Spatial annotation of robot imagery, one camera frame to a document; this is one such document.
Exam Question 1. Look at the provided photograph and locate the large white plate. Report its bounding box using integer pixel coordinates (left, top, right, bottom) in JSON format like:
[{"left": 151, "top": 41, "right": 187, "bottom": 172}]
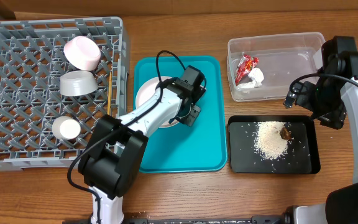
[{"left": 135, "top": 76, "right": 179, "bottom": 128}]

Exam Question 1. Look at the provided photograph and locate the white napkin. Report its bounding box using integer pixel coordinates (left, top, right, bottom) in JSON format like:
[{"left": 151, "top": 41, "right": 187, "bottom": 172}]
[{"left": 237, "top": 68, "right": 264, "bottom": 90}]

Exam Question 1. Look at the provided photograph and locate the red snack wrapper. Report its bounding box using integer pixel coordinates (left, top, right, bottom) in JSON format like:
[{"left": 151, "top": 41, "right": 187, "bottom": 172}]
[{"left": 235, "top": 54, "right": 259, "bottom": 85}]

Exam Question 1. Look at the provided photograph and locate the wooden chopstick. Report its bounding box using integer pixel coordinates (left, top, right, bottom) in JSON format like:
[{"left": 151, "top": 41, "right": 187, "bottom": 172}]
[{"left": 107, "top": 71, "right": 112, "bottom": 115}]

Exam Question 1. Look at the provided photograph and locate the grey bowl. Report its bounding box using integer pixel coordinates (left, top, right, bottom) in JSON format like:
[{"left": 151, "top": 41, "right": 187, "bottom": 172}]
[{"left": 60, "top": 70, "right": 98, "bottom": 96}]

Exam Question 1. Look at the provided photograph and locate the small white plate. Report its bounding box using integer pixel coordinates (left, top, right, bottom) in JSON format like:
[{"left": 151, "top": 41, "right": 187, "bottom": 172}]
[{"left": 63, "top": 36, "right": 101, "bottom": 71}]

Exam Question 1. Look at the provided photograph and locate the white cup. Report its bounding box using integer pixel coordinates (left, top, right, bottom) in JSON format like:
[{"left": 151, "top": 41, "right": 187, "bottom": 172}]
[{"left": 52, "top": 116, "right": 81, "bottom": 140}]

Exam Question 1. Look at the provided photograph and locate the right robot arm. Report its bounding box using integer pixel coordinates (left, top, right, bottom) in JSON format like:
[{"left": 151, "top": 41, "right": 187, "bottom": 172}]
[{"left": 282, "top": 50, "right": 358, "bottom": 223}]

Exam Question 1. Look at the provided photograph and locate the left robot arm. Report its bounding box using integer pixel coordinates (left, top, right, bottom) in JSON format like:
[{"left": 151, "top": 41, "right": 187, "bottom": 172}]
[{"left": 67, "top": 65, "right": 207, "bottom": 223}]

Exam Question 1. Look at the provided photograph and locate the teal serving tray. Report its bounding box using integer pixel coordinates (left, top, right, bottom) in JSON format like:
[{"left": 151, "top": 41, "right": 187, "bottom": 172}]
[{"left": 134, "top": 55, "right": 227, "bottom": 173}]

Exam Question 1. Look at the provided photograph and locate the brown food scrap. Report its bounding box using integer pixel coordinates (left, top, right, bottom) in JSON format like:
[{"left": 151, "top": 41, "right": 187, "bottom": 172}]
[{"left": 280, "top": 127, "right": 292, "bottom": 141}]

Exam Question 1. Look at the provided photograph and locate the black tray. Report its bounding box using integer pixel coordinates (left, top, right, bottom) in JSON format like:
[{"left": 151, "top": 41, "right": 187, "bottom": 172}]
[{"left": 227, "top": 115, "right": 321, "bottom": 174}]

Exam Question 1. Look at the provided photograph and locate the pile of rice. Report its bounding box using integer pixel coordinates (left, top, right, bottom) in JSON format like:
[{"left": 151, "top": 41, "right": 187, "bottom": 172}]
[{"left": 254, "top": 121, "right": 288, "bottom": 161}]

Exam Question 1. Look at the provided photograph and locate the clear plastic bin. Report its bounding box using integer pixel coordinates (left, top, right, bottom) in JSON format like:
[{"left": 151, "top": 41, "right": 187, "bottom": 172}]
[{"left": 227, "top": 32, "right": 325, "bottom": 102}]

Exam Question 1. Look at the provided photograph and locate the grey dish rack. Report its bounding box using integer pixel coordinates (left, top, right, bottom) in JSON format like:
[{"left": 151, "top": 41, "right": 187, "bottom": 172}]
[{"left": 0, "top": 17, "right": 131, "bottom": 171}]

